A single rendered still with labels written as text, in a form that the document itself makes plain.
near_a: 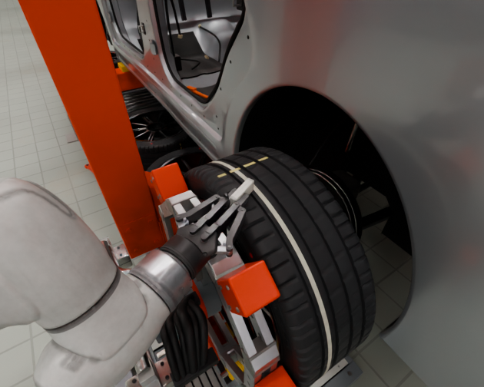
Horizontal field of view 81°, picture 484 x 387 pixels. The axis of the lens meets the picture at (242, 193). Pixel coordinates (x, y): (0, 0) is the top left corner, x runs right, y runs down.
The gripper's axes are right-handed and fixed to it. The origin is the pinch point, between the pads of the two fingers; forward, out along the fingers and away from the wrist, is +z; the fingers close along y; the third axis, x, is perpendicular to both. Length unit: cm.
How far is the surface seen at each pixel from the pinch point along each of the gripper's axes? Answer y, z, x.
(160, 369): 2.0, -30.7, -23.1
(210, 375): -3, -14, -114
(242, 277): 9.8, -14.8, -2.1
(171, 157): -95, 66, -79
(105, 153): -55, 4, -17
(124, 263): -25.6, -17.4, -28.3
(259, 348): 16.6, -17.7, -19.3
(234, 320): 10.5, -17.6, -14.1
